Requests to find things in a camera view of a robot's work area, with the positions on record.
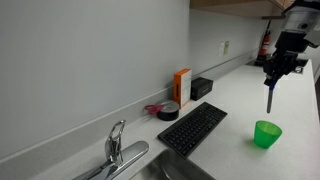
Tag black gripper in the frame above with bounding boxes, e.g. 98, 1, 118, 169
263, 31, 308, 84

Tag blue capped marker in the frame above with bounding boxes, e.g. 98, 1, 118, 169
267, 83, 276, 113

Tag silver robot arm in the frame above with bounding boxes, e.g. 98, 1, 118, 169
263, 0, 320, 87

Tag green plastic cup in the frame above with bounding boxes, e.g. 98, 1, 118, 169
254, 120, 282, 149

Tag red fire extinguisher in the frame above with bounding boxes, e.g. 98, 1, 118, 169
257, 21, 271, 60

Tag wooden upper cabinet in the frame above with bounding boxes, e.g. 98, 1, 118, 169
190, 0, 295, 19

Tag small black box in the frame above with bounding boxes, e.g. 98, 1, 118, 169
190, 77, 213, 101

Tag orange and white box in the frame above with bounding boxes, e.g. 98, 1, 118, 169
173, 68, 192, 108

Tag black keyboard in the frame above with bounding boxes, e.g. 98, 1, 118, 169
158, 102, 227, 159

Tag black tape roll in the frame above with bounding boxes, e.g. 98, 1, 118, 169
157, 100, 180, 121

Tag stainless steel sink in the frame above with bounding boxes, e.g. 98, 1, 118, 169
129, 150, 216, 180

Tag chrome faucet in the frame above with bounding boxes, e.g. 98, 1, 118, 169
73, 120, 149, 180

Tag wall outlet plate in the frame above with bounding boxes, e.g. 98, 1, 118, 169
219, 41, 229, 57

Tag pink handled scissors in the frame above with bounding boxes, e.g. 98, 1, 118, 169
144, 104, 164, 115

